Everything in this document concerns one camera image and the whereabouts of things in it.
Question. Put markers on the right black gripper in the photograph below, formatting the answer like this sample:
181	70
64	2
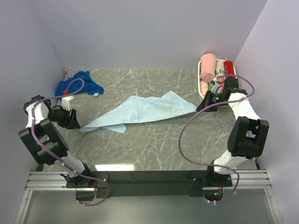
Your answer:
206	101

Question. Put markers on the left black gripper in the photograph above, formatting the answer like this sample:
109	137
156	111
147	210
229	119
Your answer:
74	123

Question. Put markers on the light blue towel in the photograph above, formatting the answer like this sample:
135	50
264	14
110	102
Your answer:
137	110

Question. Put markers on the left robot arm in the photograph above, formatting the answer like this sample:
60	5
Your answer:
46	144

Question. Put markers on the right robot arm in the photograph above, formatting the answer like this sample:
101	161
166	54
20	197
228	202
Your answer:
248	135

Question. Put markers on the white plastic basket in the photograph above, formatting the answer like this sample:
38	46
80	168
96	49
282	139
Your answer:
199	71

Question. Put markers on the cream orange rolled towel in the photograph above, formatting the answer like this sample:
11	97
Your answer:
204	87

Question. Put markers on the green rolled towel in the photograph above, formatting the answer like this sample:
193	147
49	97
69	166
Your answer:
211	86

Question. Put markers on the beige rolled towel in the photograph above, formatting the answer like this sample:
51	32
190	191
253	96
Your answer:
220	69

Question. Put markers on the dark blue crumpled towel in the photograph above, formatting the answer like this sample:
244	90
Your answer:
81	82

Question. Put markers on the red rolled towel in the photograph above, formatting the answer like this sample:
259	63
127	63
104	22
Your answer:
229	69

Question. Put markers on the pink rolled towel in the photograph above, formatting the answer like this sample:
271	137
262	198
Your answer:
208	65

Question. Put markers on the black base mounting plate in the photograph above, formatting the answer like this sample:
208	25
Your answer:
148	183

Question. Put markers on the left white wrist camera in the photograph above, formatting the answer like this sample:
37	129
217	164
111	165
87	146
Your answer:
65	102

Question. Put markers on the aluminium rail frame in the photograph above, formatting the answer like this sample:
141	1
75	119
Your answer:
53	181

